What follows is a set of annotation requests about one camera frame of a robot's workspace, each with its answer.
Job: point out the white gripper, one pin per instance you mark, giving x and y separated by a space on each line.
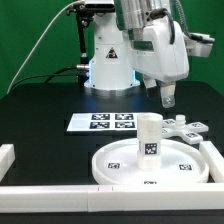
154 56

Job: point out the white cross-shaped table base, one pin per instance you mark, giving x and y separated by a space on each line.
190 133

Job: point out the white round table top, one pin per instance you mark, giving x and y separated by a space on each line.
120 163

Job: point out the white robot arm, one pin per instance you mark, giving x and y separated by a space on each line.
136 36

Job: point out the white marker sheet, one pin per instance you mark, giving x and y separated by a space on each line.
83 122

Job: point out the white right fence block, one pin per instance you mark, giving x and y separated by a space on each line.
214 160

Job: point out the white fence block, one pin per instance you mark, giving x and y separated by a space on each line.
7 157
214 160

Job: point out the white front fence bar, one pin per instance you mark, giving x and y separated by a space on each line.
97 198

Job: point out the white left fence block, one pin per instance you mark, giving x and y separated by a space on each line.
7 157

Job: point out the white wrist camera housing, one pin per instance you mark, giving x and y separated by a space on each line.
201 47

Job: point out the black camera stand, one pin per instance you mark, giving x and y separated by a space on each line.
83 20

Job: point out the grey camera on stand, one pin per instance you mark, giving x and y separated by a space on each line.
100 5

